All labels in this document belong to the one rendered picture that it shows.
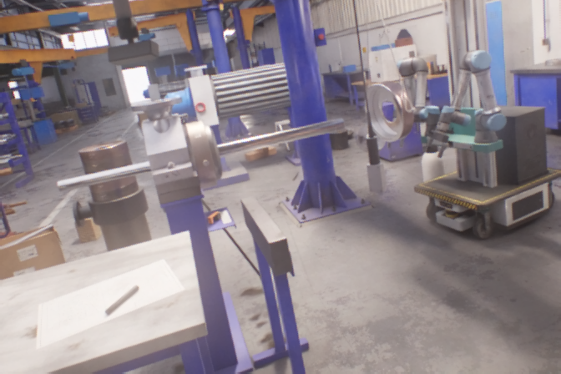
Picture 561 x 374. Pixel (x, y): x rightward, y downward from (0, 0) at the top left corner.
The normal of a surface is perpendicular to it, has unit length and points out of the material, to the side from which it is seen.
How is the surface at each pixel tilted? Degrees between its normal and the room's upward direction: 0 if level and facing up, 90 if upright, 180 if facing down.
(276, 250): 90
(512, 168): 90
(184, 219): 90
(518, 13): 90
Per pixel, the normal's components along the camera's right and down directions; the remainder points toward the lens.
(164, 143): 0.08, -0.56
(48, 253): 0.58, 0.09
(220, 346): 0.29, 0.17
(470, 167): -0.89, 0.25
